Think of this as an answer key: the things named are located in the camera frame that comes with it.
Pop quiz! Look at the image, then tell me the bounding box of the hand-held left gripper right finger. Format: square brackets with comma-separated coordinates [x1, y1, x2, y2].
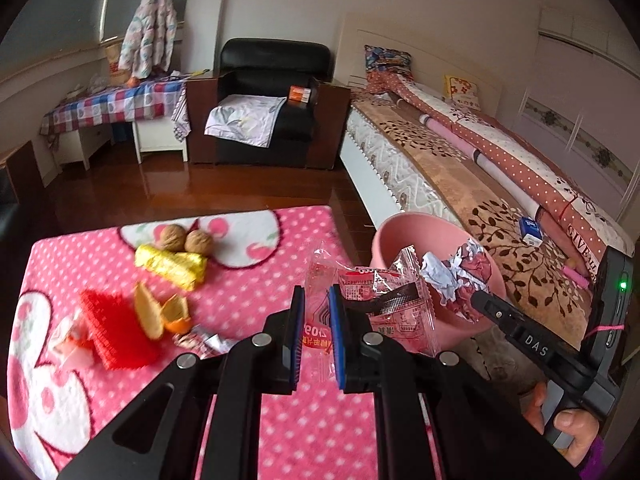
[327, 282, 583, 480]

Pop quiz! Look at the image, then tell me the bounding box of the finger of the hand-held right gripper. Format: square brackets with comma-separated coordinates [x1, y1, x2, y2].
[469, 290, 525, 337]

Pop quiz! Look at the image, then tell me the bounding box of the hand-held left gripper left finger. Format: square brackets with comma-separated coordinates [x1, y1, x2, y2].
[57, 285, 307, 480]

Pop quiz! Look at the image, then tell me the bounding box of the silver foil paper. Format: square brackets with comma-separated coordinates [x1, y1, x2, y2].
[421, 240, 493, 322]

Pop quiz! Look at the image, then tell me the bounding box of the clear red-printed snack bag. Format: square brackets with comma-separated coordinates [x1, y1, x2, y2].
[305, 244, 441, 393]

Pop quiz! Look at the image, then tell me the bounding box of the silver candy wrapper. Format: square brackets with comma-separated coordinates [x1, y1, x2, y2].
[172, 325, 241, 358]

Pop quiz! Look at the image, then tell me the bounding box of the pink plastic basin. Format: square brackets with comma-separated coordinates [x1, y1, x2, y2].
[371, 212, 507, 356]

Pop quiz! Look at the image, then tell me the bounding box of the small orange peel piece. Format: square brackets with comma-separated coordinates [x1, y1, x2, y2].
[159, 294, 193, 336]

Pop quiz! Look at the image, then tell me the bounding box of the yellow foil wrapper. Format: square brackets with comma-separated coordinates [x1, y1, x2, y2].
[135, 244, 208, 291]

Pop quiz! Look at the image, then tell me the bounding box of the red foam net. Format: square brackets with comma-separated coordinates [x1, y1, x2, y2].
[80, 288, 161, 371]

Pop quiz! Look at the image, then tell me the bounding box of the white and orange plastic bag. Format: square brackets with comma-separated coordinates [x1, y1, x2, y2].
[50, 307, 98, 368]

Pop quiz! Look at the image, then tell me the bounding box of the person's right forearm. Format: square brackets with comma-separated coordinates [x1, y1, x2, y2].
[580, 435, 608, 480]

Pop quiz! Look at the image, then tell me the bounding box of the person's right hand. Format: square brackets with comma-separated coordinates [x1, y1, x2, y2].
[522, 382, 601, 468]

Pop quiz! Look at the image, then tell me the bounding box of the pink polka dot blanket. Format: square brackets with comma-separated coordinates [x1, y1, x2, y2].
[7, 205, 451, 480]

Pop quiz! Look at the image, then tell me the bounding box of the pink pen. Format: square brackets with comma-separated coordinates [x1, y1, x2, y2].
[562, 266, 596, 286]

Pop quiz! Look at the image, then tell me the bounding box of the blue and white box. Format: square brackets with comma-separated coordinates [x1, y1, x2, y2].
[517, 215, 544, 246]

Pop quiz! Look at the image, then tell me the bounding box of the red polka dot quilt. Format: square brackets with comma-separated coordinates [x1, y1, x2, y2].
[367, 70, 636, 286]

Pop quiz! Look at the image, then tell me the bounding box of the bed with patterned bedding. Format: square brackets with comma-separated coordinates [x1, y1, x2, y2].
[350, 87, 601, 356]

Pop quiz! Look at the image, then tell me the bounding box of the pink rolled mat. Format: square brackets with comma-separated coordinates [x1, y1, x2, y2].
[419, 112, 551, 233]

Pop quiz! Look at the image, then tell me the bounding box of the white quilted mattress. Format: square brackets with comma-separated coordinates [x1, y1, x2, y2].
[340, 107, 471, 241]

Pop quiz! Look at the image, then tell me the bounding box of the white floral cloth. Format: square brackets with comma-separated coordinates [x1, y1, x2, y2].
[203, 94, 288, 148]

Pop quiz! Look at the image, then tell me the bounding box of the yellow floral pillow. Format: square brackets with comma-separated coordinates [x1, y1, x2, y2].
[444, 75, 483, 111]

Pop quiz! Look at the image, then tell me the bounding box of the checked dish towel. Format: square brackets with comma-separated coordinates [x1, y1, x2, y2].
[171, 91, 192, 142]

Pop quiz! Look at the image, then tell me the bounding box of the white wardrobe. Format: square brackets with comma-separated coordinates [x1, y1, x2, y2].
[515, 7, 640, 221]

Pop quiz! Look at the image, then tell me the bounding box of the black leather armchair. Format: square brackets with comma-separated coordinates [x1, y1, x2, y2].
[186, 38, 351, 170]
[0, 141, 51, 241]

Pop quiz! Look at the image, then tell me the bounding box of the white bed headboard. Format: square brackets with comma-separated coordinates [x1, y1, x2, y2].
[334, 12, 503, 111]

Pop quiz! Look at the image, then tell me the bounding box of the colourful printed pillow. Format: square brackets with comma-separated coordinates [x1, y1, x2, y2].
[364, 44, 415, 81]

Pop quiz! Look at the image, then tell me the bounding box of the checkered tablecloth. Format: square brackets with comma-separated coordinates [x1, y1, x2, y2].
[40, 77, 191, 136]

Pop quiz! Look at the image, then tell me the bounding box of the yellow and red sack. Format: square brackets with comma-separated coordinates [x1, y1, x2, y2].
[104, 42, 132, 86]

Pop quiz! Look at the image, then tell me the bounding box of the hanging printed puffer jacket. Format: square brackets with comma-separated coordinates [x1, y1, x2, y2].
[117, 0, 178, 81]

